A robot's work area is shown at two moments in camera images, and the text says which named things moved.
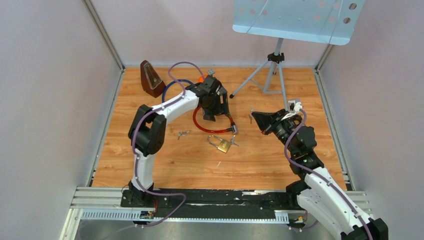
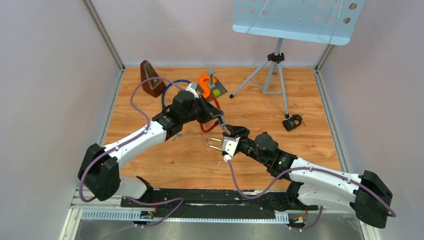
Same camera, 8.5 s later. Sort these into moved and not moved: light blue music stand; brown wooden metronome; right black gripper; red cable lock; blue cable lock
Moved: right black gripper; red cable lock
Not moved: brown wooden metronome; light blue music stand; blue cable lock
